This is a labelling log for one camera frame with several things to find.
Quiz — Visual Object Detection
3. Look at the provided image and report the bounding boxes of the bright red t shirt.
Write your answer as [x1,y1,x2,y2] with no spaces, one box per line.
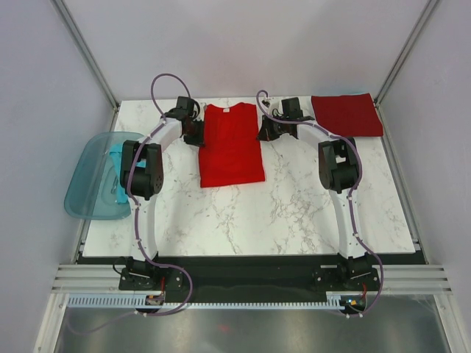
[198,102,266,188]

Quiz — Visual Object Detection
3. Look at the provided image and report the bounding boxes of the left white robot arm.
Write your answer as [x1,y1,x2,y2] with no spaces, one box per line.
[120,96,204,289]

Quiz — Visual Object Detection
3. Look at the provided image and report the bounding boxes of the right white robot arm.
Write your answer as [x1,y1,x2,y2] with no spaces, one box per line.
[256,90,366,290]

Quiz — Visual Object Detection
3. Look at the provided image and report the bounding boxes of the folded dark red t shirt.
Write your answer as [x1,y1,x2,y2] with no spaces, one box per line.
[311,93,383,138]

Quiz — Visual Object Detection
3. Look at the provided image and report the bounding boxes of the teal t shirt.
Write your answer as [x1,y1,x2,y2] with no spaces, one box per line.
[109,143,128,204]

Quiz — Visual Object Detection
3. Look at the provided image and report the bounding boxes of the translucent blue plastic bin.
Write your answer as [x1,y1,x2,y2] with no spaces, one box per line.
[64,132,142,221]

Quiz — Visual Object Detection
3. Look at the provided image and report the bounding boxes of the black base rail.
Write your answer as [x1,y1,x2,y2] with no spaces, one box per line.
[78,252,425,302]

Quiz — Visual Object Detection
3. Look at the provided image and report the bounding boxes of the left aluminium frame post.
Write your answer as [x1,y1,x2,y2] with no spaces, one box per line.
[51,0,119,111]

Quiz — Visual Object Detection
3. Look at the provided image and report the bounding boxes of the aluminium frame post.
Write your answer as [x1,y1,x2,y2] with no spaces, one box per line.
[373,0,441,107]
[51,0,119,111]

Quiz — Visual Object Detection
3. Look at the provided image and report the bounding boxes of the white slotted cable duct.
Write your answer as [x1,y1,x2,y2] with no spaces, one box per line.
[66,293,365,310]

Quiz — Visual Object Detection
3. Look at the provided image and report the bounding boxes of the right aluminium frame post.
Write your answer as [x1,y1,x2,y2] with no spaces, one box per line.
[373,0,441,107]

